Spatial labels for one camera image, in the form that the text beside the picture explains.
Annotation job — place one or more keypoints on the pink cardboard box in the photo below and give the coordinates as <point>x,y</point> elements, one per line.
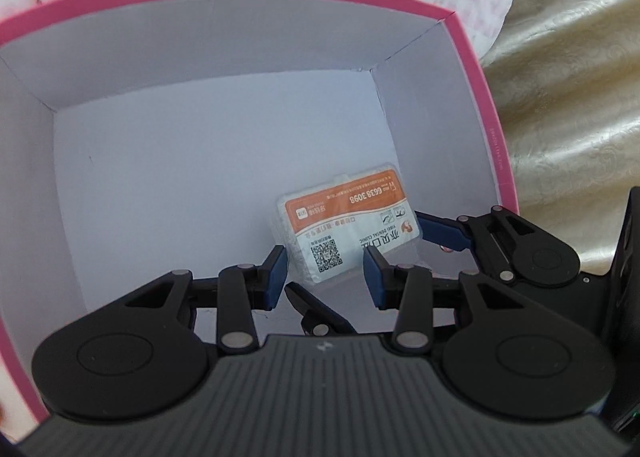
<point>200,162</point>

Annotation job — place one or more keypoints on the orange label plastic packet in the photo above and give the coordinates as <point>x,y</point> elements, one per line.
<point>340,217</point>

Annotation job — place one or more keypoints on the beige shiny curtain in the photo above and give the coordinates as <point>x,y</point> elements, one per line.
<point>575,87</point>

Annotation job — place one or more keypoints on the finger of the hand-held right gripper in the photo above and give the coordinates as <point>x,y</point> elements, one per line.
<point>440,232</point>
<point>312,312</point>

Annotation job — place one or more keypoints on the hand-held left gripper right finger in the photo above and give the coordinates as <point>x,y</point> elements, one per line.
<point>376,283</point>

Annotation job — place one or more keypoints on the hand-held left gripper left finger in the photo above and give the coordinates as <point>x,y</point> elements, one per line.
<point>274,279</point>

